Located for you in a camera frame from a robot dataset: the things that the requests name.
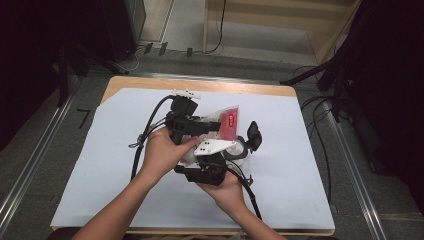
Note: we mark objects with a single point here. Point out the dark curtain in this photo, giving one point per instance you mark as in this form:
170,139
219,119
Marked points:
26,66
390,83

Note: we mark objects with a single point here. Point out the black stand leg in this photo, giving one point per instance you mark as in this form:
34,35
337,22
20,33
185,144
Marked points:
93,60
306,75

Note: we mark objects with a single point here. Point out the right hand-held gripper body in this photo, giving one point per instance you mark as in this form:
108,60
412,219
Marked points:
213,170

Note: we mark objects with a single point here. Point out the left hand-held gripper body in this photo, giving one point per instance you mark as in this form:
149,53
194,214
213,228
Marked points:
181,118

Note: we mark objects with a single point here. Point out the light wooden shelf frame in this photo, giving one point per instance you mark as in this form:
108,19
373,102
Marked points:
266,23

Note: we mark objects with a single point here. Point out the clear jar with black flip lid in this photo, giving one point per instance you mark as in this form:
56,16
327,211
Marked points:
254,135

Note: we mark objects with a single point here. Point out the white table cover sheet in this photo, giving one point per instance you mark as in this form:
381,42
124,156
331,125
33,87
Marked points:
293,186

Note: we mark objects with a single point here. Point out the person's left hand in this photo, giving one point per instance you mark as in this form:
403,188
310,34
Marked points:
163,156

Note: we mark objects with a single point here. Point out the black cabinet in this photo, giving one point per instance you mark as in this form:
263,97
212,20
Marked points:
123,26

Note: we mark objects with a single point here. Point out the metal floor rail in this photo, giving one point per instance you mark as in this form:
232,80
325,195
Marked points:
30,173
200,77
358,180

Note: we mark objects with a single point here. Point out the clear bag of buns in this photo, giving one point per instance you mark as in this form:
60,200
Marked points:
230,123

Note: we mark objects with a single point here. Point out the person's right hand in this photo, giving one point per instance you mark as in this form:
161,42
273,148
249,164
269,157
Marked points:
228,196

